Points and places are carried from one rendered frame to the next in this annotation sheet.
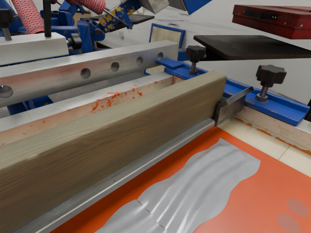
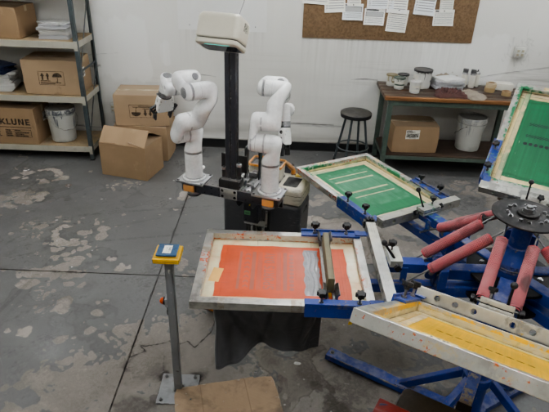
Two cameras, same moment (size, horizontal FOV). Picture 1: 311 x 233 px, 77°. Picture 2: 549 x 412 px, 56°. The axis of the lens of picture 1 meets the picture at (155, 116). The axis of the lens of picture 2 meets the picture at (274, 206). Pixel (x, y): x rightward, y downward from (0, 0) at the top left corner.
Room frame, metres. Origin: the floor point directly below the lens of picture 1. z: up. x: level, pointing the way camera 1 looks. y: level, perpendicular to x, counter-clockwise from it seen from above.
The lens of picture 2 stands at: (1.33, -1.57, 2.38)
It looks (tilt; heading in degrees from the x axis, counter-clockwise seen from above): 29 degrees down; 133
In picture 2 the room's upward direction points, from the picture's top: 2 degrees clockwise
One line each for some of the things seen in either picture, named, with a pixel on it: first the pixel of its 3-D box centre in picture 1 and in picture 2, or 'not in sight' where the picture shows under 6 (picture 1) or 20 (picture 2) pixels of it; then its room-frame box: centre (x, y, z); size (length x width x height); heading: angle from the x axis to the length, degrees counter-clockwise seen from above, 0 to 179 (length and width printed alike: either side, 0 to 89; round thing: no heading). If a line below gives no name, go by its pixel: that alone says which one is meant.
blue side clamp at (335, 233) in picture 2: not in sight; (329, 237); (0.00, 0.27, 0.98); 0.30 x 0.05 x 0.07; 43
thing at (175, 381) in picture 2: not in sight; (173, 325); (-0.48, -0.40, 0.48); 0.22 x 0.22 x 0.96; 43
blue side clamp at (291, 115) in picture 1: (219, 96); (339, 308); (0.38, -0.14, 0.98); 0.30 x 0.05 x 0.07; 43
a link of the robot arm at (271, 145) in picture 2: not in sight; (269, 150); (-0.37, 0.17, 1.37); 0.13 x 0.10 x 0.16; 35
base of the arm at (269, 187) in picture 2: not in sight; (270, 176); (-0.37, 0.19, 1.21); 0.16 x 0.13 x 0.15; 116
